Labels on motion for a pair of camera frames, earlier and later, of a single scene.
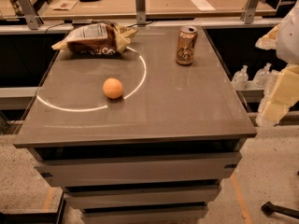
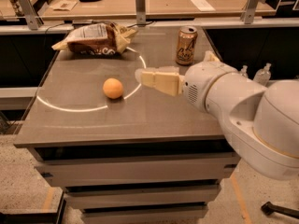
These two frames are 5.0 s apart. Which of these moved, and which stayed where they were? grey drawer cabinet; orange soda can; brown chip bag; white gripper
Moved: white gripper
Stayed: brown chip bag; orange soda can; grey drawer cabinet
